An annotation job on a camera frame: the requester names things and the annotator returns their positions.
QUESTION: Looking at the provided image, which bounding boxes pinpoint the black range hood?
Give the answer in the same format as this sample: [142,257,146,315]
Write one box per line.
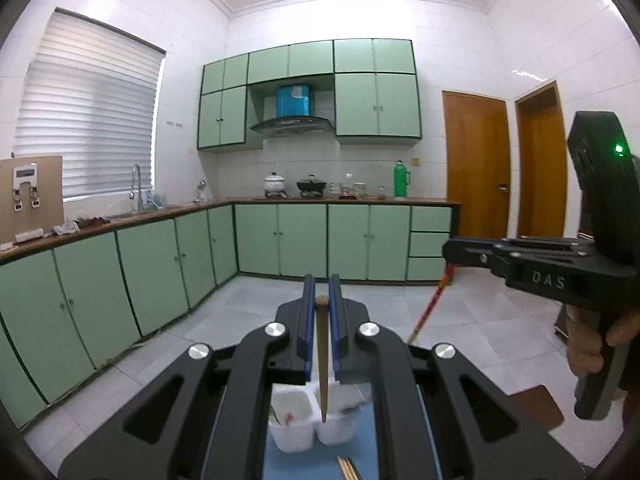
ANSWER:
[248,83,336,139]

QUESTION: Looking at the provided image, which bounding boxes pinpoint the white cooking pot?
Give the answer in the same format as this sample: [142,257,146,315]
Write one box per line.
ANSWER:
[262,172,286,198]

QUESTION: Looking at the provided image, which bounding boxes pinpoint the green upper kitchen cabinets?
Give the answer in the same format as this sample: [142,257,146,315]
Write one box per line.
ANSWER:
[196,38,422,152]

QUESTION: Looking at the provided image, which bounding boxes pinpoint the green kitchen cabinets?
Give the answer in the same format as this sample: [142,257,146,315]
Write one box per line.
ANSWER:
[196,38,422,152]
[1,200,461,426]

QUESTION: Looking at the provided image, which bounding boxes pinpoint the chrome sink faucet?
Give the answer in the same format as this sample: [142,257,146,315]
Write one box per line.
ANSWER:
[129,164,144,212]

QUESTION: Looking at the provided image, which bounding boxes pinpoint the glass jars on counter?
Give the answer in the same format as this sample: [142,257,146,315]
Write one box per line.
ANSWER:
[328,182,386,200]

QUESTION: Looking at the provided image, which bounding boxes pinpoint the black chopstick red pattern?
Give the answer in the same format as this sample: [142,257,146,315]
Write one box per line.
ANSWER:
[314,296,330,422]

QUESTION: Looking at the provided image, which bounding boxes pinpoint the white window blind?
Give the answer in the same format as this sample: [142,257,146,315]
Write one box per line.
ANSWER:
[13,11,165,200]

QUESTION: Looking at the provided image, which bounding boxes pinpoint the blue table mat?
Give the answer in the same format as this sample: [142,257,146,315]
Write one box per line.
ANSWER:
[199,398,444,480]

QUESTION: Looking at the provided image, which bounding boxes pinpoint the bamboo chopstick orange-red end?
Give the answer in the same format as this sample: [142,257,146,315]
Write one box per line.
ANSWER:
[344,457,361,480]

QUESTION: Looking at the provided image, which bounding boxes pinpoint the white twin utensil holder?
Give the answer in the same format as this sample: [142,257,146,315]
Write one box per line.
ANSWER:
[268,382,372,454]

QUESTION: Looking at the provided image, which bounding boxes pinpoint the person's right hand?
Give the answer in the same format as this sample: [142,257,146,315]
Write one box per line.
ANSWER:
[566,306,639,378]

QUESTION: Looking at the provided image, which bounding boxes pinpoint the cloth rags on counter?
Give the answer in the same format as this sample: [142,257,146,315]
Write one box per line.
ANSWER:
[52,217,110,236]

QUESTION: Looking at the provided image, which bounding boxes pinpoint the green thermos jug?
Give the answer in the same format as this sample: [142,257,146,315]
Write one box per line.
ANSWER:
[393,160,411,197]

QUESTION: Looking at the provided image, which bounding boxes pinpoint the brown water purifier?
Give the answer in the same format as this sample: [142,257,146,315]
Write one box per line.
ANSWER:
[0,155,64,243]

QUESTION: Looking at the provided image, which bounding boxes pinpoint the green lower kitchen cabinets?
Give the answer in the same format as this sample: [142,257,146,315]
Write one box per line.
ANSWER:
[1,200,461,426]

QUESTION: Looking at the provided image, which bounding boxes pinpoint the black wok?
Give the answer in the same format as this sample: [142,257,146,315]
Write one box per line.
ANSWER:
[296,174,326,198]

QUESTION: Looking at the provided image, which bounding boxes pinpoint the brown wooden door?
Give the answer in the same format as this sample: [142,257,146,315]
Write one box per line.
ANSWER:
[515,82,567,237]
[442,91,511,238]

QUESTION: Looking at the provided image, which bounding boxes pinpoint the dark chopstick red pattern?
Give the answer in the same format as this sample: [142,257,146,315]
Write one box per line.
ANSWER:
[407,263,454,344]

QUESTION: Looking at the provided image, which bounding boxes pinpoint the silver metal spoon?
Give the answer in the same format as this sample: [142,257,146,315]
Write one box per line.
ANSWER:
[269,403,282,425]

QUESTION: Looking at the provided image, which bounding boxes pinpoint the small steel kettle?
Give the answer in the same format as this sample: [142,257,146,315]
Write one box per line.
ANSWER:
[194,180,210,203]

